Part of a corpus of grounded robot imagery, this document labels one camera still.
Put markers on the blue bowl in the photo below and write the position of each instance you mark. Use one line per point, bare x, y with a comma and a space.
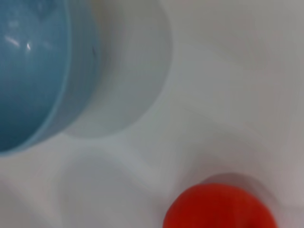
33, 78

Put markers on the orange fruit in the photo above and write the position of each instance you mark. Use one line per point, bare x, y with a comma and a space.
218, 209

